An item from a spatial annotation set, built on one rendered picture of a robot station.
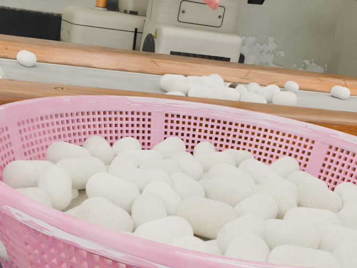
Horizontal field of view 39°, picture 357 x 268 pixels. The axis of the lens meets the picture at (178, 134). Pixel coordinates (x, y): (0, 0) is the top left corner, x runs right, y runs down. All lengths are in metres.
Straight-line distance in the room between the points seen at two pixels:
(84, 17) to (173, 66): 0.70
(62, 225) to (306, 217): 0.16
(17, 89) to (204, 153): 0.15
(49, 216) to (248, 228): 0.11
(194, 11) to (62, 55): 0.58
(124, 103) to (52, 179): 0.13
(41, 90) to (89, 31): 1.07
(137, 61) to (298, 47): 2.42
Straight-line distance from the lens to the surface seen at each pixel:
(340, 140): 0.38
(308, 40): 3.18
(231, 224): 0.24
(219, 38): 1.26
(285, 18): 3.07
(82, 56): 0.76
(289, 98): 0.63
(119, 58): 0.77
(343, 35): 3.21
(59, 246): 0.17
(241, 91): 0.63
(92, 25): 1.46
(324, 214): 0.29
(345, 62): 3.17
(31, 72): 0.65
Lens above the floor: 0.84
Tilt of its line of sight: 13 degrees down
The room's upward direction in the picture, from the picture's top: 8 degrees clockwise
